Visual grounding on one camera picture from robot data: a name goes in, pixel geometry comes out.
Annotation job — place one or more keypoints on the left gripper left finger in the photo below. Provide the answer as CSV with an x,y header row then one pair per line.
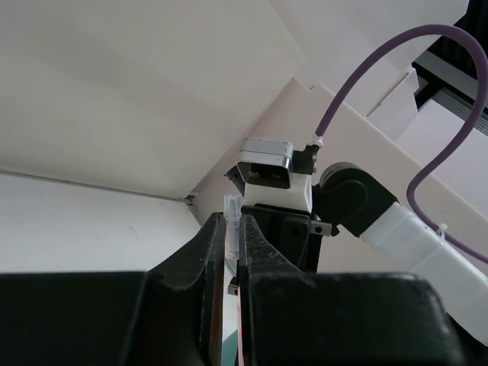
x,y
171,314

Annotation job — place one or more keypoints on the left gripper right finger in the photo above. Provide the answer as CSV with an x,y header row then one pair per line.
x,y
290,317

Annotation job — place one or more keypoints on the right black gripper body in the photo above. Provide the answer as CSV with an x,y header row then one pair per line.
x,y
297,235

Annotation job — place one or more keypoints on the red white pen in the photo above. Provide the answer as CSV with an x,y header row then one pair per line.
x,y
240,356

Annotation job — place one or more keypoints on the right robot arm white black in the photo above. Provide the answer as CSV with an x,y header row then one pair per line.
x,y
349,197

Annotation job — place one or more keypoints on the teal round compartment organizer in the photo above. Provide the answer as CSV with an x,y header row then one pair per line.
x,y
230,350

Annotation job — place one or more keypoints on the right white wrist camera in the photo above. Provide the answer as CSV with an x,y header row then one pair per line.
x,y
277,175

